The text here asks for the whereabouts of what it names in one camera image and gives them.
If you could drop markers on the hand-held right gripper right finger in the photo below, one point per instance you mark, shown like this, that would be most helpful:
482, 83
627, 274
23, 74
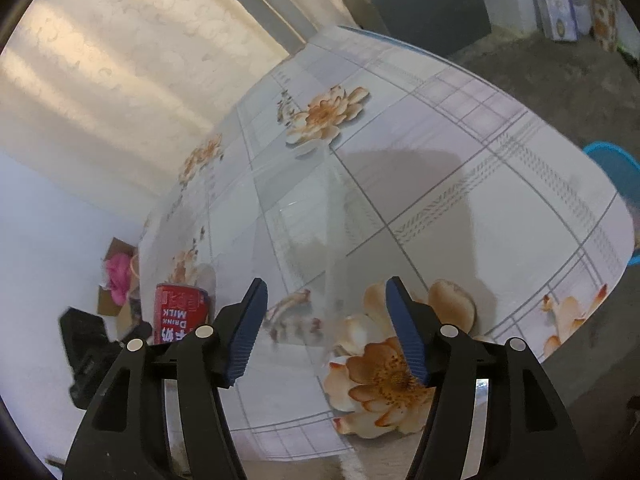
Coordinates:
407, 330

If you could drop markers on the cream patterned curtain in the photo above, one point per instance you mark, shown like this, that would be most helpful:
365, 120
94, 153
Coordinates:
125, 60

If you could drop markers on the orange floral printed board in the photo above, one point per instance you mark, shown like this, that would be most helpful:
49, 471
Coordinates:
602, 10

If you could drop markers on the blue plastic bin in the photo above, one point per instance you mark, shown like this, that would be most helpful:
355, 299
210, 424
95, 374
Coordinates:
620, 165

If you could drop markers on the grey cabinet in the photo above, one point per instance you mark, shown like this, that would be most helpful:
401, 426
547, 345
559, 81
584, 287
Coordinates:
425, 15

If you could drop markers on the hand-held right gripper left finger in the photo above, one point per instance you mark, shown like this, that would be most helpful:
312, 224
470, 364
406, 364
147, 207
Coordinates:
242, 340

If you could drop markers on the red drink can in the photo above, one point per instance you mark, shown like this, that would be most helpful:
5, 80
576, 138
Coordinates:
175, 310

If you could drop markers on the cardboard box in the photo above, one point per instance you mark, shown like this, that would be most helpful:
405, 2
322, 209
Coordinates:
107, 305

